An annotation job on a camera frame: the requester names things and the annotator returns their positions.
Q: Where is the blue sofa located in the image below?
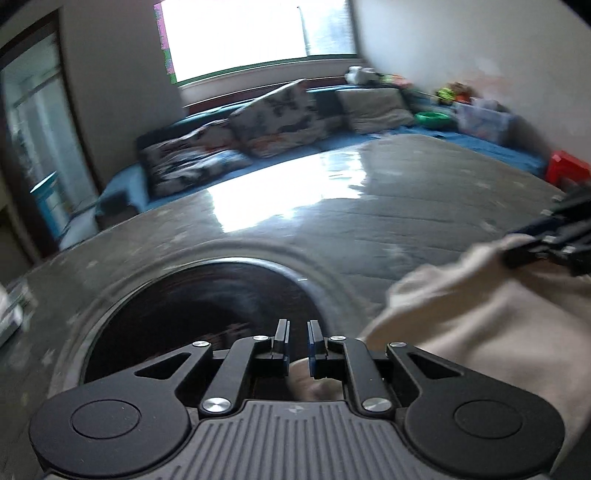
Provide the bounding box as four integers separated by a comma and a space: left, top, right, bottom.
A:
93, 84, 551, 219

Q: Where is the white plush toy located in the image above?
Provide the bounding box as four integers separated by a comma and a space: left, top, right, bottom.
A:
346, 65, 378, 86

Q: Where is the pile of colourful toys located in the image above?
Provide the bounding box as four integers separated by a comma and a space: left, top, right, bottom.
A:
433, 82, 475, 105

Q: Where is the grey cushion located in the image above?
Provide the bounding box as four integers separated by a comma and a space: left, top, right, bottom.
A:
334, 86, 417, 135

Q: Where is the beige garment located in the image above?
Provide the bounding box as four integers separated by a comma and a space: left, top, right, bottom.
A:
288, 233, 591, 480

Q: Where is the flat patterned cushion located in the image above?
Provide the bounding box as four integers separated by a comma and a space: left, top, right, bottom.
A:
140, 120, 253, 199

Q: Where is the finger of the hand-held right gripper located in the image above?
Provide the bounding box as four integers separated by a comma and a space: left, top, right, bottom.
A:
502, 231, 591, 278
507, 184, 591, 238

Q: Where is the clear plastic storage box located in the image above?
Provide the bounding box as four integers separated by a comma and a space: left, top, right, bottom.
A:
454, 98, 516, 144

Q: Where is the large patterned cushion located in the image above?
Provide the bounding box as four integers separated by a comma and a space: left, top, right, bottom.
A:
228, 79, 345, 159

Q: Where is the window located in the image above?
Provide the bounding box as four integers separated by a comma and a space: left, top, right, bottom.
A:
154, 0, 359, 87

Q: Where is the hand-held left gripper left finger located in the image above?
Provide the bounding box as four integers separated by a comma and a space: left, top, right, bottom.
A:
133, 319, 291, 418

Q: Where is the green basin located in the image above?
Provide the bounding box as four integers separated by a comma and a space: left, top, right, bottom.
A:
414, 110, 451, 129

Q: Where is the glass door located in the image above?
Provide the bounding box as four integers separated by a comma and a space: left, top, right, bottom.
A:
0, 10, 101, 260

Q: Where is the black round drum opening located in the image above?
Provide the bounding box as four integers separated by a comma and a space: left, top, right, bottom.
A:
82, 260, 320, 385

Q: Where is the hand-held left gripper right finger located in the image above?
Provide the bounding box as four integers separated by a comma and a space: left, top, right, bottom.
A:
307, 320, 465, 419

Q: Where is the red plastic stool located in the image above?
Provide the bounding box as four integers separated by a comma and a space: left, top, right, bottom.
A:
544, 150, 591, 188

